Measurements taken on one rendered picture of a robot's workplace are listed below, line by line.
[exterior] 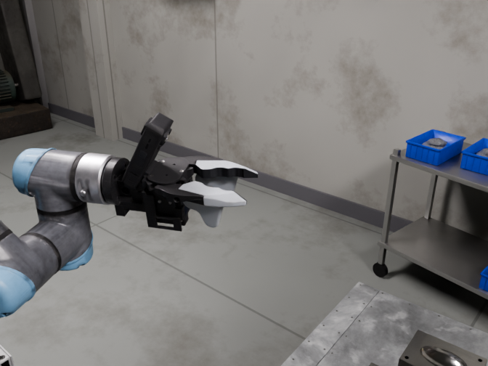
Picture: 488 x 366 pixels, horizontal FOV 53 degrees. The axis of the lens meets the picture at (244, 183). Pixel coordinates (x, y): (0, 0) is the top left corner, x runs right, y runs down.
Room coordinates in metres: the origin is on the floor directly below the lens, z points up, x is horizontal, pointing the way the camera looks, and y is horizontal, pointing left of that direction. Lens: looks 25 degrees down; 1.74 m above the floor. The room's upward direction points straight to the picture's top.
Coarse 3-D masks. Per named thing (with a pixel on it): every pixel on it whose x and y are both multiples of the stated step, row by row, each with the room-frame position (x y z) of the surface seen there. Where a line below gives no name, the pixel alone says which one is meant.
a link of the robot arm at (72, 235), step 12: (84, 204) 0.68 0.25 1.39; (48, 216) 0.65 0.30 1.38; (60, 216) 0.65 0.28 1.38; (72, 216) 0.66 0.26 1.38; (84, 216) 0.67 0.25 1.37; (36, 228) 0.63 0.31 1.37; (48, 228) 0.63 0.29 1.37; (60, 228) 0.64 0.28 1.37; (72, 228) 0.65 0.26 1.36; (84, 228) 0.67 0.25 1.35; (60, 240) 0.62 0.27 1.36; (72, 240) 0.64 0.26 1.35; (84, 240) 0.67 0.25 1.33; (60, 252) 0.61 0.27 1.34; (72, 252) 0.63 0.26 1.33; (84, 252) 0.66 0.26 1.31; (72, 264) 0.65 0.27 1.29; (84, 264) 0.66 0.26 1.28
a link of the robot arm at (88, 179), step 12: (84, 156) 0.67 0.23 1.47; (96, 156) 0.66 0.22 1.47; (108, 156) 0.66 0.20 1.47; (84, 168) 0.64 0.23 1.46; (96, 168) 0.64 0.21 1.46; (84, 180) 0.63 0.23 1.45; (96, 180) 0.63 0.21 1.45; (84, 192) 0.63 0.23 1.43; (96, 192) 0.63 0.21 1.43; (108, 204) 0.65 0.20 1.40
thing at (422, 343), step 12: (420, 336) 0.96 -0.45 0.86; (432, 336) 0.96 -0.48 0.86; (408, 348) 0.92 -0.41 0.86; (420, 348) 0.92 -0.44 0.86; (432, 348) 0.93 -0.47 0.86; (444, 348) 0.92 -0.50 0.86; (456, 348) 0.92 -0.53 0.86; (408, 360) 0.88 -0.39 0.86; (420, 360) 0.88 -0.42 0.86; (432, 360) 0.90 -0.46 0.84; (444, 360) 0.90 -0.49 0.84; (456, 360) 0.89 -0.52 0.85; (468, 360) 0.88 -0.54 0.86; (480, 360) 0.89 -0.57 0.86
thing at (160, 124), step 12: (156, 120) 0.62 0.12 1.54; (168, 120) 0.63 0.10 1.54; (144, 132) 0.61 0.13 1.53; (156, 132) 0.61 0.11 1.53; (168, 132) 0.62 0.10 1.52; (144, 144) 0.61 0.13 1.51; (156, 144) 0.61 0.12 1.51; (132, 156) 0.62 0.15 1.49; (144, 156) 0.61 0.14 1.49; (132, 168) 0.62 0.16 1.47; (144, 168) 0.62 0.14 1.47; (132, 180) 0.63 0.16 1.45
